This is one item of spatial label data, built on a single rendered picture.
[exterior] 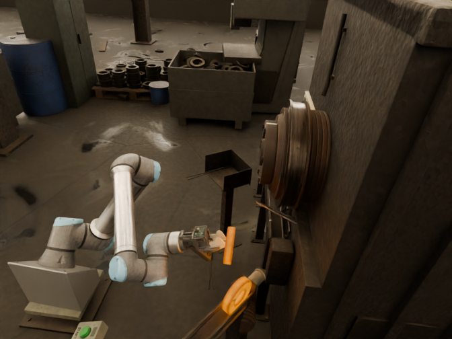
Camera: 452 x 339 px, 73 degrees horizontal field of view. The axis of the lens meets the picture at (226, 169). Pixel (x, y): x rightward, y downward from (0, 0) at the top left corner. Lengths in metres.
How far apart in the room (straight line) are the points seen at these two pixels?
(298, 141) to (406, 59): 0.51
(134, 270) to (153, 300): 0.89
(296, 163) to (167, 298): 1.35
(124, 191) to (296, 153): 0.78
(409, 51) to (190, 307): 1.80
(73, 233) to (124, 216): 0.63
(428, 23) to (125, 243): 1.16
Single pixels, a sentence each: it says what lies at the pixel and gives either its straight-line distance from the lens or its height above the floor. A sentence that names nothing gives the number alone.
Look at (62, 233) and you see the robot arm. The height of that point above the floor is 0.51.
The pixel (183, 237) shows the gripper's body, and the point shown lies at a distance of 1.30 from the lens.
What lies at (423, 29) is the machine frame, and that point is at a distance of 0.74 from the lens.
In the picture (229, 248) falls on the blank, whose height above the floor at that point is 0.87.
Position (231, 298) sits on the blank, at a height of 0.76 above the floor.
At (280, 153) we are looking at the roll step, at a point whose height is 1.21.
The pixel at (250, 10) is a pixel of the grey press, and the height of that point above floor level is 1.35.
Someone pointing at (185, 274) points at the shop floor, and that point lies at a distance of 2.24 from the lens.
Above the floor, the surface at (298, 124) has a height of 1.31.
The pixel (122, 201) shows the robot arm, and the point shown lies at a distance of 1.42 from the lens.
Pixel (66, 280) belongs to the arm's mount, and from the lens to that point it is 1.85.
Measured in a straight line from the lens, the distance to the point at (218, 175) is 2.07.
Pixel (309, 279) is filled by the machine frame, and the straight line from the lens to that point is 1.21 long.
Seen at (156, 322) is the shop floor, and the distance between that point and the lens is 2.08.
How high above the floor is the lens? 1.81
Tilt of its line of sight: 35 degrees down
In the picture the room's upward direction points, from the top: 4 degrees clockwise
